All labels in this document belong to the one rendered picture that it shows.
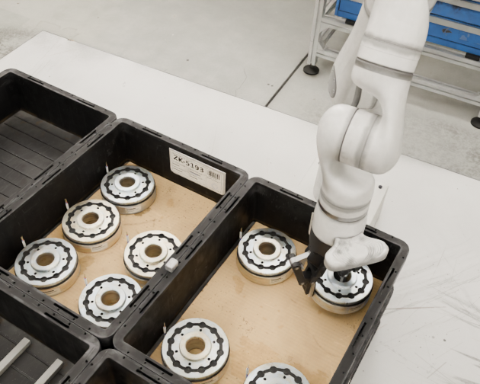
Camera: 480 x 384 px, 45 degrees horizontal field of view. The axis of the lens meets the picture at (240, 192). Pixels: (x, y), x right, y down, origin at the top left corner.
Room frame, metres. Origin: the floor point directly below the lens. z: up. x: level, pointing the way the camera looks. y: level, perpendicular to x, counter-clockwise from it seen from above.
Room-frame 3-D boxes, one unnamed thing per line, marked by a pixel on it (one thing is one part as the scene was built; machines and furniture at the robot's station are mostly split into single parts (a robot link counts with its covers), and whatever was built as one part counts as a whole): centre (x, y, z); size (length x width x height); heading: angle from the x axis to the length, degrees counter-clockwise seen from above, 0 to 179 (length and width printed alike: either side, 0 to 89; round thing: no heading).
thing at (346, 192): (0.56, -0.14, 1.15); 0.09 x 0.07 x 0.15; 65
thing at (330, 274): (0.57, -0.17, 0.89); 0.05 x 0.05 x 0.01
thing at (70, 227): (0.69, 0.26, 0.86); 0.10 x 0.10 x 0.01
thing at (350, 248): (0.54, -0.15, 1.05); 0.11 x 0.09 x 0.06; 19
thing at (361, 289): (0.57, -0.17, 0.88); 0.10 x 0.10 x 0.01
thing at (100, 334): (0.65, 0.21, 0.92); 0.40 x 0.30 x 0.02; 151
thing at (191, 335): (0.44, 0.05, 0.86); 0.05 x 0.05 x 0.01
